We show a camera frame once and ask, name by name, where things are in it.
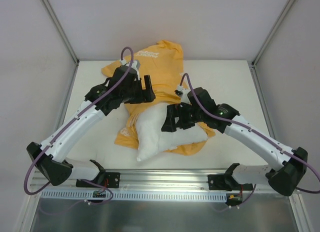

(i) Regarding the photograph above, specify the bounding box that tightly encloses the white pillow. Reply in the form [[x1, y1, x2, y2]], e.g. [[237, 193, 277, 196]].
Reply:
[[135, 102, 209, 162]]

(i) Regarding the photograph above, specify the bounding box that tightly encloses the orange Mickey Mouse pillowcase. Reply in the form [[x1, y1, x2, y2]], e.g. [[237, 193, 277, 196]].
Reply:
[[114, 40, 215, 151]]

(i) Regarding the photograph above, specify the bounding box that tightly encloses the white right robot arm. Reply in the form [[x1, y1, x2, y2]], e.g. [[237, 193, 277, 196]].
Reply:
[[161, 85, 308, 197]]

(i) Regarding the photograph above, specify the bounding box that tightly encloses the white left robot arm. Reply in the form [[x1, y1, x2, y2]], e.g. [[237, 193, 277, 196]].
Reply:
[[26, 65, 156, 187]]

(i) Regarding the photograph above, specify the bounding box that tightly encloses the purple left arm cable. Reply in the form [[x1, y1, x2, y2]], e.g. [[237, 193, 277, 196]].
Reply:
[[23, 47, 135, 195]]

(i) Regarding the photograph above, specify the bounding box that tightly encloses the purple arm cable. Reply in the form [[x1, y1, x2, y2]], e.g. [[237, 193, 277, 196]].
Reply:
[[178, 73, 320, 194], [23, 47, 135, 195]]

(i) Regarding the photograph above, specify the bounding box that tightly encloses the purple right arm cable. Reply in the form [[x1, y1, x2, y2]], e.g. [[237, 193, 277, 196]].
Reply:
[[178, 73, 320, 194]]

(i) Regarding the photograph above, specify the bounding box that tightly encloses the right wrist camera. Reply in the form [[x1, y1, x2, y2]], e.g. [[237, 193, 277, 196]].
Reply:
[[174, 84, 190, 98]]

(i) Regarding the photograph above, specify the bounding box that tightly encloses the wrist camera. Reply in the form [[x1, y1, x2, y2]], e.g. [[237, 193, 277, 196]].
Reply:
[[174, 84, 190, 98], [120, 59, 141, 71]]

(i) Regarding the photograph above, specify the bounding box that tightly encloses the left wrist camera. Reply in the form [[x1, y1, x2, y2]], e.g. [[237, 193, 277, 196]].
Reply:
[[120, 59, 141, 71]]

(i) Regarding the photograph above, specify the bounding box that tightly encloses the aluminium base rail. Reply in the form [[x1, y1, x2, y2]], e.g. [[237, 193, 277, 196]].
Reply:
[[29, 168, 298, 193]]

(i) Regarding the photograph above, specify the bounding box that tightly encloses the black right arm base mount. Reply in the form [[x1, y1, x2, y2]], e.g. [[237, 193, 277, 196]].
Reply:
[[207, 174, 241, 192]]

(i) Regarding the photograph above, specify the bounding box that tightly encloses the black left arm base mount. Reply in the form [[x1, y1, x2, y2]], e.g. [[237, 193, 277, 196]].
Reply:
[[75, 170, 121, 189]]

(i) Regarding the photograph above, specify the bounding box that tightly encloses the white slotted cable duct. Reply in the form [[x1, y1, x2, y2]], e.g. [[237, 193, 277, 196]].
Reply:
[[40, 189, 227, 203]]

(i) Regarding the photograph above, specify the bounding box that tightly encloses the left aluminium frame post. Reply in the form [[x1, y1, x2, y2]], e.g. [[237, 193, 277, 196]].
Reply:
[[40, 0, 80, 65]]

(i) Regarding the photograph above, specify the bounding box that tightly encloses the aluminium frame post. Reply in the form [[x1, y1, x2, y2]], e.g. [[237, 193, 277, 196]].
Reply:
[[251, 0, 297, 68], [40, 0, 80, 65]]

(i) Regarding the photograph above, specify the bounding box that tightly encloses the right aluminium frame post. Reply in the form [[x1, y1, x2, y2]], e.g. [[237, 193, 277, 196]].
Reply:
[[251, 0, 297, 68]]

